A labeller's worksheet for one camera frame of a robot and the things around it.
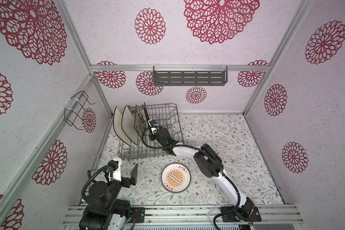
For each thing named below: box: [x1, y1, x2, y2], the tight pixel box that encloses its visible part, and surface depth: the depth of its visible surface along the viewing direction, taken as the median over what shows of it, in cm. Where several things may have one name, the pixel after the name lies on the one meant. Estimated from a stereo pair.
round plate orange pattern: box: [161, 162, 192, 194], surface depth 85 cm
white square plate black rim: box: [113, 106, 132, 147], surface depth 91 cm
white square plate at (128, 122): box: [121, 104, 138, 146], surface depth 92 cm
